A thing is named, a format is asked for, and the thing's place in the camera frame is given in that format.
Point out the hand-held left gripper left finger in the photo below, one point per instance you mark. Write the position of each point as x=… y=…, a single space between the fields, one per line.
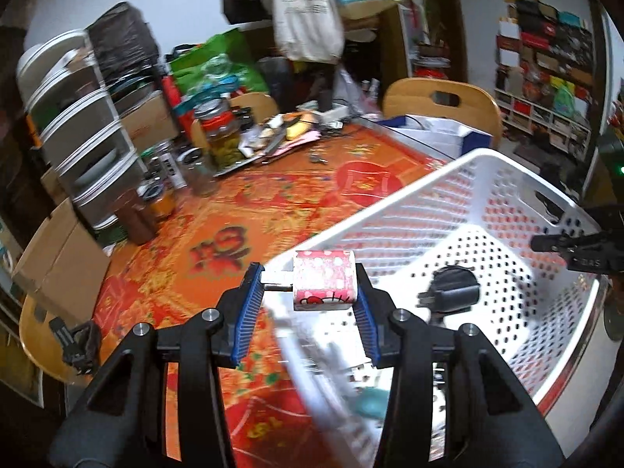
x=248 y=312

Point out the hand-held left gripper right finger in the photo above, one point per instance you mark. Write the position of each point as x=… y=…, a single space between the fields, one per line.
x=368 y=321

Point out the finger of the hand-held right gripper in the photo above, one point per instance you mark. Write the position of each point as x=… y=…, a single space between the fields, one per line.
x=551 y=243

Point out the pink dotted box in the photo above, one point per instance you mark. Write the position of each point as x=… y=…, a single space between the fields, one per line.
x=324 y=278

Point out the black power adapter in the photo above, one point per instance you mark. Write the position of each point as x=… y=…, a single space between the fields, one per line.
x=453 y=292

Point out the white perforated plastic basket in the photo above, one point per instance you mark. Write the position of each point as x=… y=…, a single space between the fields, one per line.
x=487 y=157

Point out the teal object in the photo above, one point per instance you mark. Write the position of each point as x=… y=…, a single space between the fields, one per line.
x=373 y=402

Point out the red patterned tablecloth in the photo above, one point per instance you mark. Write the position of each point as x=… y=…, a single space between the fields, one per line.
x=292 y=195

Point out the orange jar with black lid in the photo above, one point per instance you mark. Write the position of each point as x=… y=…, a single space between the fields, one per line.
x=161 y=204

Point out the brown jar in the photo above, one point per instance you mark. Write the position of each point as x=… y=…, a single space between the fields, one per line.
x=136 y=219

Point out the empty glass jar black lid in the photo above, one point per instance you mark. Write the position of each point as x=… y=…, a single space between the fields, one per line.
x=197 y=175

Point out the blue and white paper bag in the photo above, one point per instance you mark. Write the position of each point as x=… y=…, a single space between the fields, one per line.
x=438 y=131

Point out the shelf of colourful boxes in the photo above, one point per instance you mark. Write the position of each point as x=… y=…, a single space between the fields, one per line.
x=546 y=78

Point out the bunch of keys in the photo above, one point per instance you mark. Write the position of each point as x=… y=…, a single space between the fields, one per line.
x=317 y=158

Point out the large pickle jar red lid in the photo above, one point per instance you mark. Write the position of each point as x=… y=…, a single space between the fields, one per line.
x=222 y=139

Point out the cluttered metal tray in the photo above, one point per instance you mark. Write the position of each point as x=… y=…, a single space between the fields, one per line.
x=278 y=139

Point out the open cardboard box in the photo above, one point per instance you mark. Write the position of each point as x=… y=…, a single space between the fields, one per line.
x=63 y=263

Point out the wooden chair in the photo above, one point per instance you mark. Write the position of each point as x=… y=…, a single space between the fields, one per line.
x=409 y=100
x=261 y=105
x=39 y=341

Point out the white power strip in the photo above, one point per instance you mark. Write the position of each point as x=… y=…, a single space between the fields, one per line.
x=331 y=113

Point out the closed cardboard box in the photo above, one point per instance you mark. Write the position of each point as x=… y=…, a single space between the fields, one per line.
x=146 y=119

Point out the green shopping bag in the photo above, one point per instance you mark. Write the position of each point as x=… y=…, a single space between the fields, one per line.
x=214 y=63

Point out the white plastic drawer tower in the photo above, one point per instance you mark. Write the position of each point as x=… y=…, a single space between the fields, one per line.
x=83 y=122

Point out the black plastic bag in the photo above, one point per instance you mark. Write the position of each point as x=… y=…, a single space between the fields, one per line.
x=122 y=39

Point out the beige canvas tote bag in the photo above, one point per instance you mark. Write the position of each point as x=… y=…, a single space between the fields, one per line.
x=304 y=14

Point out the black plastic camera mount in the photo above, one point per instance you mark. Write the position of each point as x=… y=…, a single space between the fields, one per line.
x=78 y=346

